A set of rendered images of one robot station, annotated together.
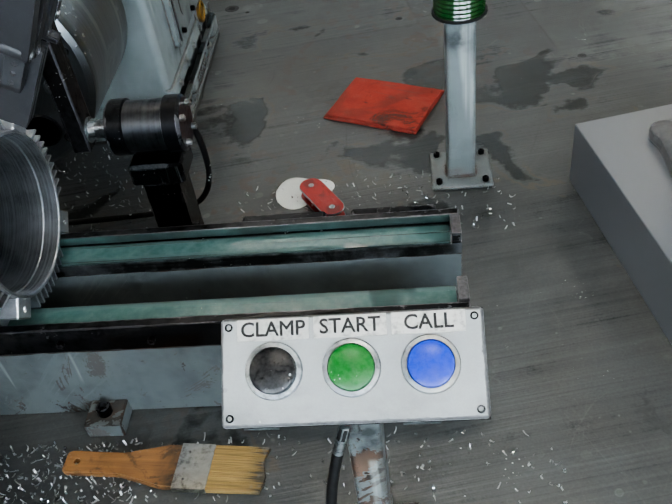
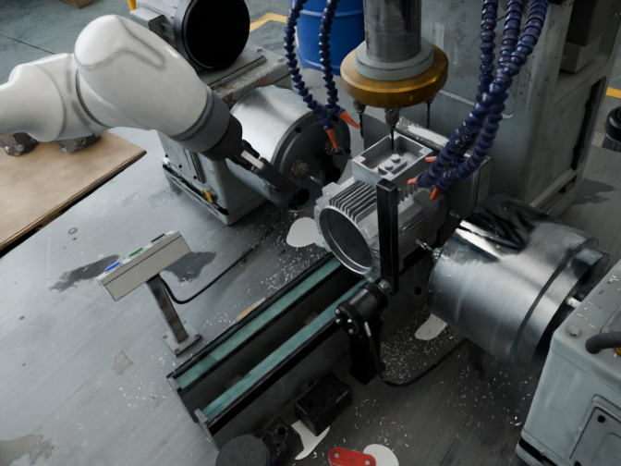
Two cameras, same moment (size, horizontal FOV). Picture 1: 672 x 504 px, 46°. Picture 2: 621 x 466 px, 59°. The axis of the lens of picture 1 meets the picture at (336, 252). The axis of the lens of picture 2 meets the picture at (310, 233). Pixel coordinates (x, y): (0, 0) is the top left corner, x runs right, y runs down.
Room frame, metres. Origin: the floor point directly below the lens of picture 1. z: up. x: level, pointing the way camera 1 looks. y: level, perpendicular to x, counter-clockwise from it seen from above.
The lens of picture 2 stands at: (1.12, -0.28, 1.80)
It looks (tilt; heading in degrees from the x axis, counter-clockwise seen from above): 45 degrees down; 137
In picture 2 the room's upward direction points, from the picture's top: 10 degrees counter-clockwise
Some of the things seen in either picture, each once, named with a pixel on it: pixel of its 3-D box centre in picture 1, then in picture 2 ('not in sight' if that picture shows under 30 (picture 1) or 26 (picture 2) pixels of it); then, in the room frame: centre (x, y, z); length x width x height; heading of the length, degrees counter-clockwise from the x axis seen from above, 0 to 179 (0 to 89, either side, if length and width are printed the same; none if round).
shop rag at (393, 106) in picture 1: (384, 102); not in sight; (1.04, -0.11, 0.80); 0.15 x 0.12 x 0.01; 58
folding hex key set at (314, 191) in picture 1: (322, 201); (352, 460); (0.82, 0.01, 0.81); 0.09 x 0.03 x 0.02; 24
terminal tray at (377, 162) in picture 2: not in sight; (392, 169); (0.63, 0.42, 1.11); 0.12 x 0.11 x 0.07; 81
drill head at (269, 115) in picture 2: not in sight; (273, 139); (0.27, 0.44, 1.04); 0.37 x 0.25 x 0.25; 172
